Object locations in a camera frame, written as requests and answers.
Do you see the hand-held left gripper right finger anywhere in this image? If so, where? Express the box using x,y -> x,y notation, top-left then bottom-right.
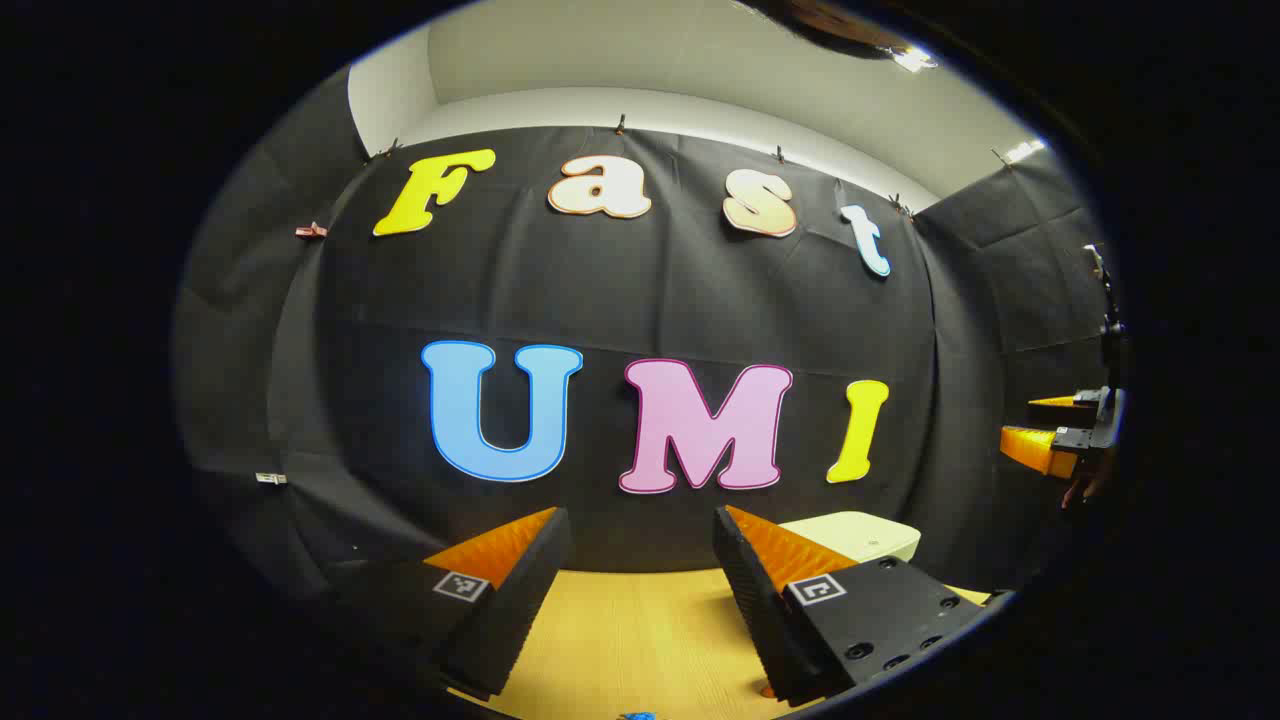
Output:
712,505 -> 991,707

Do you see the wooden desktop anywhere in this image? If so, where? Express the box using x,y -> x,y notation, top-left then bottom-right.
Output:
450,568 -> 991,720

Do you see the pale green desktop garbage bin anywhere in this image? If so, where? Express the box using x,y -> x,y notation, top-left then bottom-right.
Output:
780,512 -> 921,564

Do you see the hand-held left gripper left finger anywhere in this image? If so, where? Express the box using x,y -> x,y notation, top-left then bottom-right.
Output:
325,506 -> 573,701

